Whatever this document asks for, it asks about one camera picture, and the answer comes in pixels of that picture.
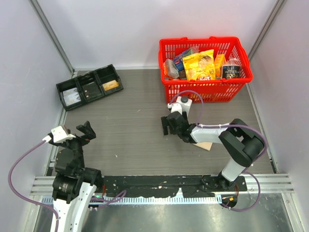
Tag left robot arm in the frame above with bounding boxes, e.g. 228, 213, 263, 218
48, 121, 103, 232

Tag blue snack packet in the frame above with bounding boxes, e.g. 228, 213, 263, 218
173, 48, 196, 71

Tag gold card in tray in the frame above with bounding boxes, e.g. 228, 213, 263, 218
102, 80, 119, 91

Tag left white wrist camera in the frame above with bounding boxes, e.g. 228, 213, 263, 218
42, 125, 76, 143

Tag dark card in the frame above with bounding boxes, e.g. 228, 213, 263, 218
82, 82, 101, 101

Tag grey wrapped snack pack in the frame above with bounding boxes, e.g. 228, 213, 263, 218
163, 58, 179, 79

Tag black mounting base plate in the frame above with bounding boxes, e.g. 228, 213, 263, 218
95, 175, 248, 198

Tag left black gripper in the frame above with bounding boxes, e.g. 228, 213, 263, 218
50, 120, 95, 171

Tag red shopping basket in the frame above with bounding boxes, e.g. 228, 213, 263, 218
158, 37, 253, 102

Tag white bottle grey cap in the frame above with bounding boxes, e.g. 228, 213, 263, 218
176, 96, 192, 114

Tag beige card holder wallet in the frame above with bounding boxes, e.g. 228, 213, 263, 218
195, 142, 212, 151

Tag black three-compartment tray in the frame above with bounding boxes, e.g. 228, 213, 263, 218
56, 64, 124, 111

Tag white cable duct strip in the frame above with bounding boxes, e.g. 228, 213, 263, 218
42, 196, 222, 205

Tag black round can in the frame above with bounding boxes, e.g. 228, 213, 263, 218
222, 64, 241, 79

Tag white cards in tray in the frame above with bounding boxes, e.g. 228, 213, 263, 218
62, 87, 81, 106

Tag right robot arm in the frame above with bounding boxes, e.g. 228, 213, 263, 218
161, 112, 268, 191

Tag orange snack box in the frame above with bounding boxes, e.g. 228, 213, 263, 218
214, 54, 226, 79

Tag yellow chips bag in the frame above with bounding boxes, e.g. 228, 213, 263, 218
183, 49, 216, 81

